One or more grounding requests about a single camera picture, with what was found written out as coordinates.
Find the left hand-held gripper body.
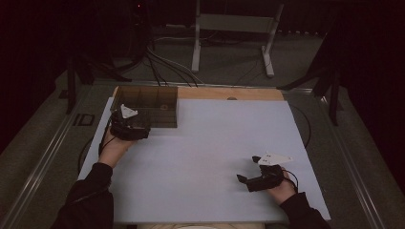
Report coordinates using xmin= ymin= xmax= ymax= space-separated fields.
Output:
xmin=109 ymin=104 xmax=152 ymax=141

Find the grey floor cable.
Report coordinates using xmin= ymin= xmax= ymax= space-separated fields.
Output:
xmin=146 ymin=46 xmax=204 ymax=87

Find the black rectangular frame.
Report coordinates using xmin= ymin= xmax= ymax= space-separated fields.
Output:
xmin=73 ymin=113 xmax=96 ymax=127

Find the metal rail frame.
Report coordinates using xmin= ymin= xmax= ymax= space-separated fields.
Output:
xmin=0 ymin=79 xmax=388 ymax=229

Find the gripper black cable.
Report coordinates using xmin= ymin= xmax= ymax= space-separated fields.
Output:
xmin=98 ymin=125 xmax=117 ymax=156
xmin=281 ymin=169 xmax=300 ymax=194

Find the person's right hand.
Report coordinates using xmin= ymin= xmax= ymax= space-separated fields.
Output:
xmin=266 ymin=173 xmax=298 ymax=206

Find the black floor cable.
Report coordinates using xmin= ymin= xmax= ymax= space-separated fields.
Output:
xmin=146 ymin=53 xmax=170 ymax=88

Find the dark translucent compartment box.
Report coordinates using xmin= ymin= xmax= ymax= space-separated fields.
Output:
xmin=110 ymin=85 xmax=179 ymax=129

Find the white table mat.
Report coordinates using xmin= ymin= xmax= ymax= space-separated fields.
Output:
xmin=77 ymin=96 xmax=331 ymax=223

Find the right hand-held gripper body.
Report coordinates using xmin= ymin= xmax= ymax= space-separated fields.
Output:
xmin=246 ymin=152 xmax=293 ymax=193

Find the black tripod stand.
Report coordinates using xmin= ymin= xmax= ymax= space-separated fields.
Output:
xmin=276 ymin=28 xmax=343 ymax=127
xmin=65 ymin=53 xmax=133 ymax=115

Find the thin black table cable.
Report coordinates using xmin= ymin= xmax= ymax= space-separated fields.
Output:
xmin=288 ymin=103 xmax=312 ymax=150
xmin=77 ymin=136 xmax=95 ymax=176

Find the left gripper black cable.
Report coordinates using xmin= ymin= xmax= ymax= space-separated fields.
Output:
xmin=98 ymin=125 xmax=117 ymax=156

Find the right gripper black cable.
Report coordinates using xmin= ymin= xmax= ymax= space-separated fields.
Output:
xmin=281 ymin=169 xmax=300 ymax=194

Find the white metal stand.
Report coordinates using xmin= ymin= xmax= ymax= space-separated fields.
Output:
xmin=190 ymin=0 xmax=285 ymax=78

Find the person's left hand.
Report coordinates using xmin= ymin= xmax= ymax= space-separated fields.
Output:
xmin=97 ymin=127 xmax=137 ymax=169

